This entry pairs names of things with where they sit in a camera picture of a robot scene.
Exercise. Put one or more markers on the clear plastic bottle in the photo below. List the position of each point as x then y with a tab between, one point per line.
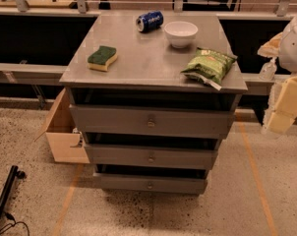
268	70

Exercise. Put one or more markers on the green yellow sponge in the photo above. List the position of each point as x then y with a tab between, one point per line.
102	58

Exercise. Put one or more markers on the black stand with cable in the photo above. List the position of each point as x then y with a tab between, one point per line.
14	173

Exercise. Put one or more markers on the bottom grey drawer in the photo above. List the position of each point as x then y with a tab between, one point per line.
150	183

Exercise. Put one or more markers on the green chip bag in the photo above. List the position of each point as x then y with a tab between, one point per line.
209	67

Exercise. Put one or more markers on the white ceramic bowl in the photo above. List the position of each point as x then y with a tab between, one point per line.
180	34

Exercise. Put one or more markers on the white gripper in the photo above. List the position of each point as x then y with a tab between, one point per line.
293	51

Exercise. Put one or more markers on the top grey drawer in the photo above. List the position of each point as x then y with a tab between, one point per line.
152	121

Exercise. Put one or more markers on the cardboard box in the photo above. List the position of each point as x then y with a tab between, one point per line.
65	140

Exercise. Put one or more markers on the grey drawer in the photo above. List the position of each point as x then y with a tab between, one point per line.
150	183
152	121
166	157

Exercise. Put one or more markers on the blue soda can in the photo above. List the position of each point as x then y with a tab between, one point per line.
149	21

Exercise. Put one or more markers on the middle grey drawer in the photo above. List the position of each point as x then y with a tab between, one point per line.
166	157

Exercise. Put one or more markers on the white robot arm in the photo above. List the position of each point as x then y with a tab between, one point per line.
287	54

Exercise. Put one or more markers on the grey drawer cabinet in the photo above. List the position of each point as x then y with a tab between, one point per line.
148	73

